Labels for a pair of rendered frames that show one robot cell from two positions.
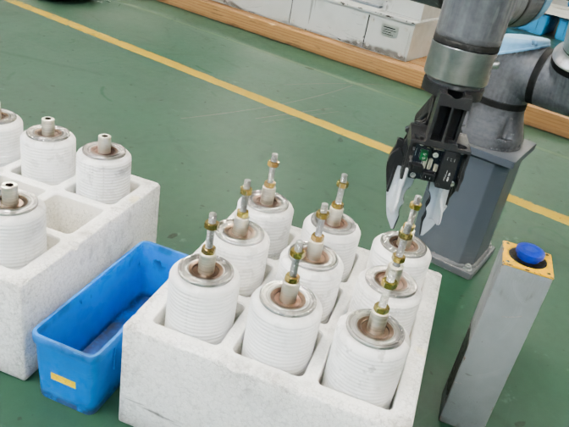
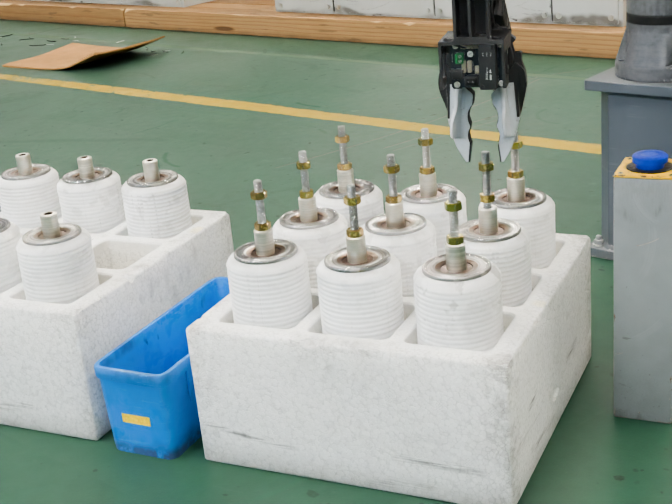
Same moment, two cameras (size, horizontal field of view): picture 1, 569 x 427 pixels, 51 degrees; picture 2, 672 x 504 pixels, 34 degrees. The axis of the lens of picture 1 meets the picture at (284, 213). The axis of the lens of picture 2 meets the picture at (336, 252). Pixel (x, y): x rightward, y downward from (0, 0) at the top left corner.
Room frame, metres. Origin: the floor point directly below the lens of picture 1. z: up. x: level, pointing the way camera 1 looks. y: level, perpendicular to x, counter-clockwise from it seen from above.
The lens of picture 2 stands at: (-0.51, -0.26, 0.71)
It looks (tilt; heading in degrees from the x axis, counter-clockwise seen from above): 21 degrees down; 13
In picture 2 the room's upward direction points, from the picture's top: 5 degrees counter-clockwise
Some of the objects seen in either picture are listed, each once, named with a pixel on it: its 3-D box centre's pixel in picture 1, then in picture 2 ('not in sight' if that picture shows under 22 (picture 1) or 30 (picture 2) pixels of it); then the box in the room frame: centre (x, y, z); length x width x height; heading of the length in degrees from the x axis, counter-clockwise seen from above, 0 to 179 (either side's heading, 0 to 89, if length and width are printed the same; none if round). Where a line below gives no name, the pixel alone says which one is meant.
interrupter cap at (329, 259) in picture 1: (312, 256); (395, 224); (0.75, -0.05, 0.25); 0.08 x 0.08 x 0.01
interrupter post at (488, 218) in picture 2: (393, 274); (488, 220); (0.73, -0.17, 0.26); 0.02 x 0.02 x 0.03
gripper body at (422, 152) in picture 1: (439, 131); (476, 31); (0.70, -0.17, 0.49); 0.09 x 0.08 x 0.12; 175
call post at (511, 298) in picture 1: (491, 342); (648, 293); (0.76, -0.35, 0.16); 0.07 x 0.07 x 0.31; 76
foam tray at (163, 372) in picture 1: (294, 340); (404, 343); (0.75, -0.05, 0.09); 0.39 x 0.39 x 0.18; 76
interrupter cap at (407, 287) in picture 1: (390, 281); (488, 230); (0.73, -0.17, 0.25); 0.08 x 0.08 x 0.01
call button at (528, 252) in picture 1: (528, 254); (650, 162); (0.76, -0.35, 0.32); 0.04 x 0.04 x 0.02
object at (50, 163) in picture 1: (49, 178); (97, 232); (1.00, 0.45, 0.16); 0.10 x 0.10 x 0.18
